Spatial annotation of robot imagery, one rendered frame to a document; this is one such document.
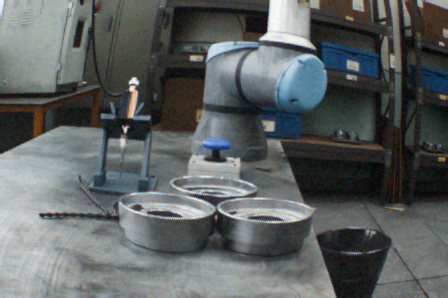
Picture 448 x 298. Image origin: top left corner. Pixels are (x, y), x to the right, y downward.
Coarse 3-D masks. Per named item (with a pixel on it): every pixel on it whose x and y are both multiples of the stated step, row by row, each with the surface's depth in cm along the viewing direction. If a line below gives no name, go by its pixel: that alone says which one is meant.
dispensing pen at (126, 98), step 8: (136, 80) 88; (128, 96) 85; (120, 104) 84; (128, 104) 84; (120, 112) 83; (128, 112) 83; (120, 120) 84; (128, 128) 84; (120, 168) 82; (120, 176) 81
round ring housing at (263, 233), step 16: (224, 208) 65; (240, 208) 67; (256, 208) 68; (272, 208) 68; (288, 208) 67; (304, 208) 65; (224, 224) 60; (240, 224) 59; (256, 224) 58; (272, 224) 58; (288, 224) 58; (304, 224) 60; (224, 240) 62; (240, 240) 59; (256, 240) 58; (272, 240) 58; (288, 240) 59
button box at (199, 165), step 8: (192, 160) 86; (200, 160) 87; (208, 160) 86; (216, 160) 86; (224, 160) 87; (232, 160) 88; (192, 168) 84; (200, 168) 84; (208, 168) 84; (216, 168) 84; (224, 168) 84; (232, 168) 84; (224, 176) 84; (232, 176) 84
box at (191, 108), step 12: (168, 84) 409; (180, 84) 409; (192, 84) 410; (168, 96) 412; (180, 96) 412; (192, 96) 412; (168, 108) 413; (180, 108) 414; (192, 108) 414; (168, 120) 415; (180, 120) 415; (192, 120) 416
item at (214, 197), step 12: (180, 180) 76; (192, 180) 77; (204, 180) 78; (216, 180) 78; (228, 180) 78; (180, 192) 69; (192, 192) 68; (204, 192) 75; (216, 192) 75; (228, 192) 75; (252, 192) 71; (216, 204) 68
